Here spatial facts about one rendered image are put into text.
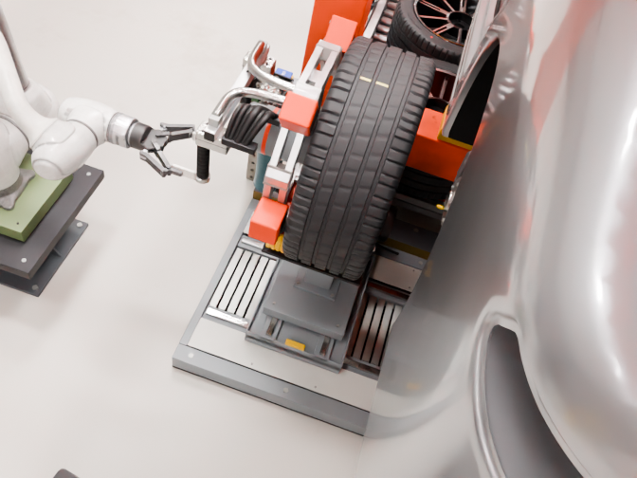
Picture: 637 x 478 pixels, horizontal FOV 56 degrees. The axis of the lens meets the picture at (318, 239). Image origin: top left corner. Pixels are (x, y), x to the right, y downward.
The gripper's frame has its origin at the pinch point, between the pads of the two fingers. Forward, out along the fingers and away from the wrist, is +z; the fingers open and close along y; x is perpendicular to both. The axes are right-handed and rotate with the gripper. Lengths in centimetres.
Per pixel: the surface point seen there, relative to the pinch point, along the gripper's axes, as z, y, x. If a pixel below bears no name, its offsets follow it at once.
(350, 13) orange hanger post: 23, -57, 21
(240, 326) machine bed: 19, 5, -76
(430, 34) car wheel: 51, -148, -33
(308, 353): 46, 11, -66
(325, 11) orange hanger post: 16, -57, 19
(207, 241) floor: -9, -30, -83
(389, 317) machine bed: 72, -22, -77
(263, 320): 27, 3, -69
